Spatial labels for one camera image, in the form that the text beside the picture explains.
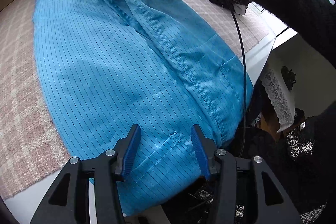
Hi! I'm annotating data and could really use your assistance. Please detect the white lace cloth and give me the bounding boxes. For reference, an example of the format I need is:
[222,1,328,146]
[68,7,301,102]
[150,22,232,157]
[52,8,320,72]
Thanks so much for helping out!
[262,69,297,133]

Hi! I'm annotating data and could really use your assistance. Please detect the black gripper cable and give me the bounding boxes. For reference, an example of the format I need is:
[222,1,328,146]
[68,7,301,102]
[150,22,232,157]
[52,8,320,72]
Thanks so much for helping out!
[215,0,247,160]

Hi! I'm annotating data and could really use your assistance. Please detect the blue pinstriped work coat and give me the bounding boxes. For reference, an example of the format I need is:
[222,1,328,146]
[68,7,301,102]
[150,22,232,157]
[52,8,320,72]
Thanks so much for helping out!
[33,0,254,216]

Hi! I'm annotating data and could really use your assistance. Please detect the person's black sequined clothing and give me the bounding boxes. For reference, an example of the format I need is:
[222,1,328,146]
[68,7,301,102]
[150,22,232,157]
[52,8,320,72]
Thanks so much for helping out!
[184,106,336,224]

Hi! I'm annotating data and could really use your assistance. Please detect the dark dried plant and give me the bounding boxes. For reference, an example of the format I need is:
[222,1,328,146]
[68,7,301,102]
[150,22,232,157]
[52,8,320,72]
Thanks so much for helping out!
[280,65,297,90]

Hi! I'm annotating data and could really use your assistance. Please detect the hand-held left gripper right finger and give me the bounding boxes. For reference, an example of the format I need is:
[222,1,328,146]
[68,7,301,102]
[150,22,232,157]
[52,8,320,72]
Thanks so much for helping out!
[190,124,302,224]

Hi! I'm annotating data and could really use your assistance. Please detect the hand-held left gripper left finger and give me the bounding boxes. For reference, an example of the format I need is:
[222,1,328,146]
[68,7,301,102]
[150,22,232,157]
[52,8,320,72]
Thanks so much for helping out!
[30,124,142,224]

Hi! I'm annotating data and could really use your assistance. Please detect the pink plaid blanket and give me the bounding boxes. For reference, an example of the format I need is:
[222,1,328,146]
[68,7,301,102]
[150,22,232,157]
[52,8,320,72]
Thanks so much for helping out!
[0,0,273,199]

